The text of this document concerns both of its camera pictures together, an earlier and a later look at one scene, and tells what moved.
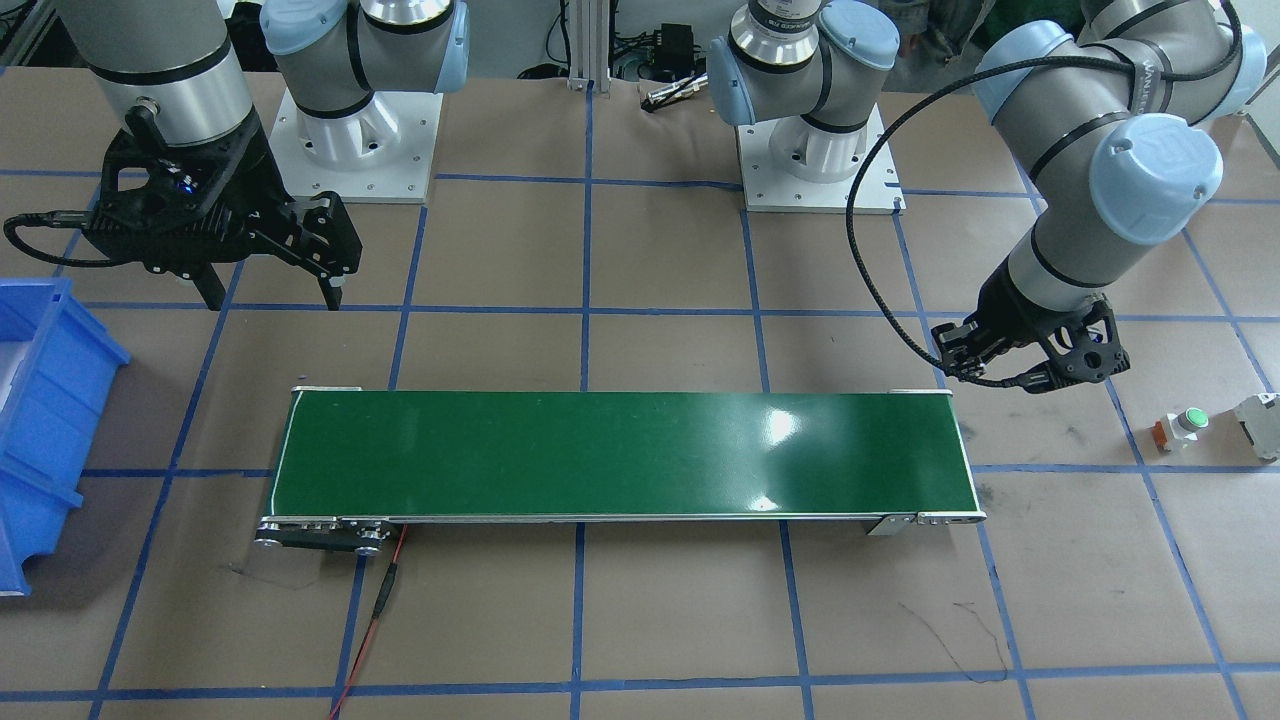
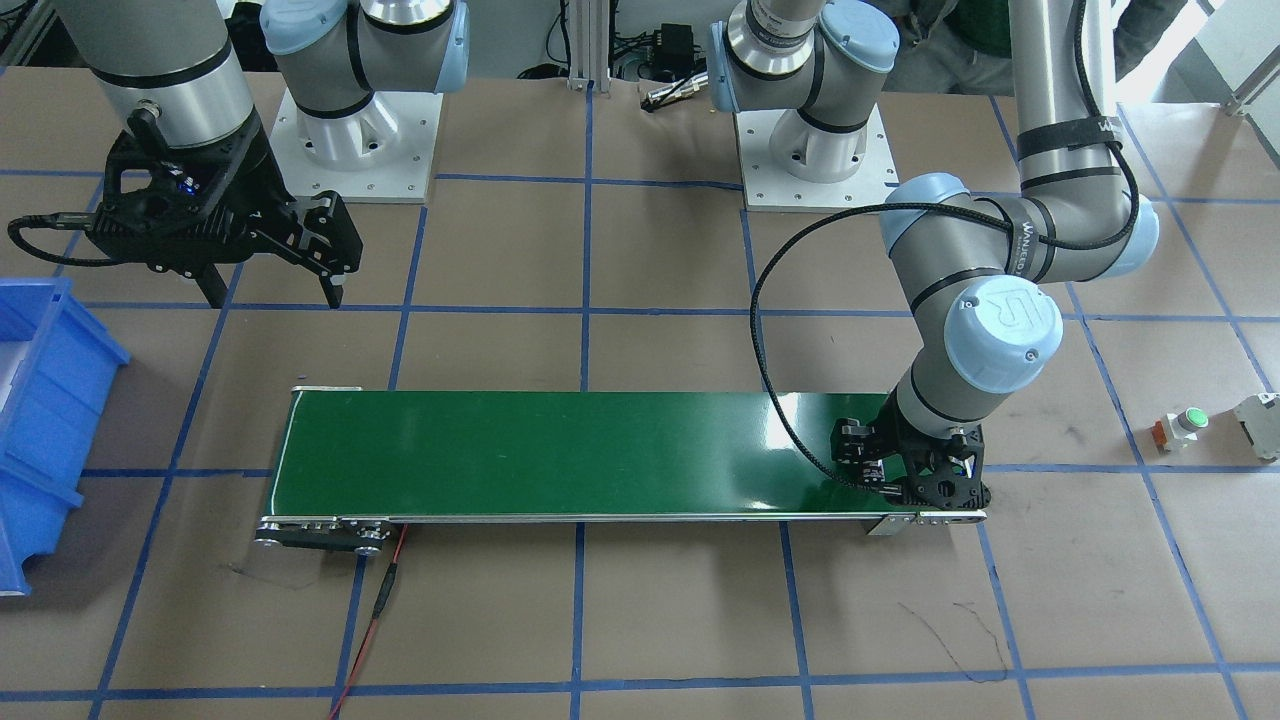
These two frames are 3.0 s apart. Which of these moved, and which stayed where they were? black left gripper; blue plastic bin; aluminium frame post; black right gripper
Moved: black left gripper
Stayed: black right gripper; aluminium frame post; blue plastic bin
